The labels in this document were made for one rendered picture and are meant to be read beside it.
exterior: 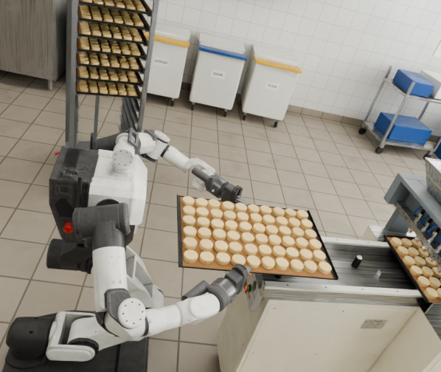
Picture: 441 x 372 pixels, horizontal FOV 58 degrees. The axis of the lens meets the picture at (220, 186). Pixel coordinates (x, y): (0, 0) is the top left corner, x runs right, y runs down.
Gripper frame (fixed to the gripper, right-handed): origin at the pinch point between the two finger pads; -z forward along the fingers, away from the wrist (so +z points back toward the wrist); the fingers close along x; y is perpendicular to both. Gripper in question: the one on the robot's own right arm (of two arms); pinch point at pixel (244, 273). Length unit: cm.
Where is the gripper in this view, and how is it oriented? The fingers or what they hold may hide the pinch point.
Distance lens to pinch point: 144.8
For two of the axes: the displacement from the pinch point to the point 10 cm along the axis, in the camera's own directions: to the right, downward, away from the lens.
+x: 2.2, -8.0, -5.5
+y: -7.6, -5.0, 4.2
